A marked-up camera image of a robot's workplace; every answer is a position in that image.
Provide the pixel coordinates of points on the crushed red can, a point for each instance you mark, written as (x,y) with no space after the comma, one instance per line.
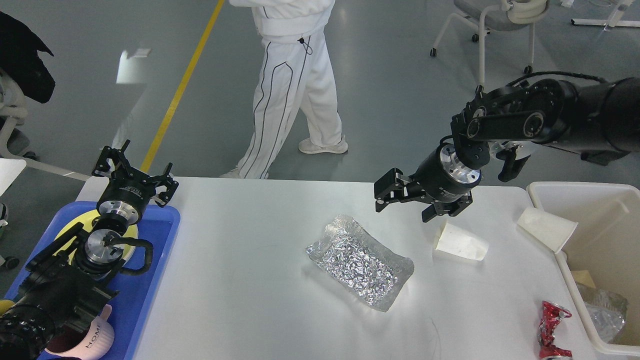
(552,316)

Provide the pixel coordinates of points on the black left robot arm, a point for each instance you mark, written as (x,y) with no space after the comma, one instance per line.
(67,282)

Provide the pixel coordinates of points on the silver foil bag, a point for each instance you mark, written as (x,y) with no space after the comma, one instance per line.
(370,271)

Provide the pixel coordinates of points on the yellow plastic plate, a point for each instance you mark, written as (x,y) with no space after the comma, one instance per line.
(88,219)

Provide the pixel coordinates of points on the pink mug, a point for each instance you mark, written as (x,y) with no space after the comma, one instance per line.
(90,344)

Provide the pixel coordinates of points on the foil wrapper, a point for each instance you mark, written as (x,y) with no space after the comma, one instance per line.
(607,310)

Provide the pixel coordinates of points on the white office chair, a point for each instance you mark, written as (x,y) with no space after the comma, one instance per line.
(486,16)

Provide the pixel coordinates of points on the blue plastic tray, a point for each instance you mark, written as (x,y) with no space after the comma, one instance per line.
(131,307)

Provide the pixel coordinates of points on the black jacket on chair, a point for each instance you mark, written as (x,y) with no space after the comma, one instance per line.
(19,58)

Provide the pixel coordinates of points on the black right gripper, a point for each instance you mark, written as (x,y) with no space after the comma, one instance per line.
(446,180)

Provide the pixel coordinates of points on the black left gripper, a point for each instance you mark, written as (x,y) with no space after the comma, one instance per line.
(125,199)

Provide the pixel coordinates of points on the white side table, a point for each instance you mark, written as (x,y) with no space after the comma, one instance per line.
(10,169)

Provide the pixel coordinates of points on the white paper cup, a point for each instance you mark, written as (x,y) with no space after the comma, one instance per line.
(456,241)
(549,229)

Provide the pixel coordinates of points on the white plastic bin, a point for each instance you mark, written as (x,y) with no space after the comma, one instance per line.
(606,243)

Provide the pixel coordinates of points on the person in white trousers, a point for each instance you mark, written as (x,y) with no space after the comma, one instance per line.
(296,75)

